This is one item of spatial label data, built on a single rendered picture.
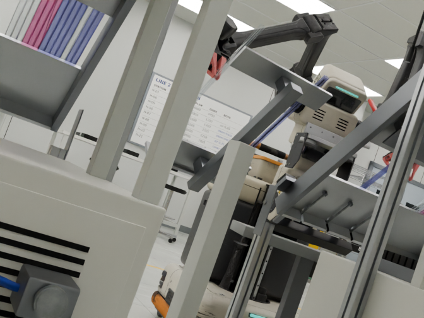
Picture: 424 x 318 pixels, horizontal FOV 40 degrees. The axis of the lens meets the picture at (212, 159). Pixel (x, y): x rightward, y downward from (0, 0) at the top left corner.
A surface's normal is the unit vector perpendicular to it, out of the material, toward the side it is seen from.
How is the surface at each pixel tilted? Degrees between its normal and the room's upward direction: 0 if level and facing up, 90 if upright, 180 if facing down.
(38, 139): 90
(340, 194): 137
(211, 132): 90
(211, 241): 90
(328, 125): 98
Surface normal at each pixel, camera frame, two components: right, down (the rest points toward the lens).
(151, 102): 0.42, 0.09
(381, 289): -0.84, -0.33
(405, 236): 0.04, 0.75
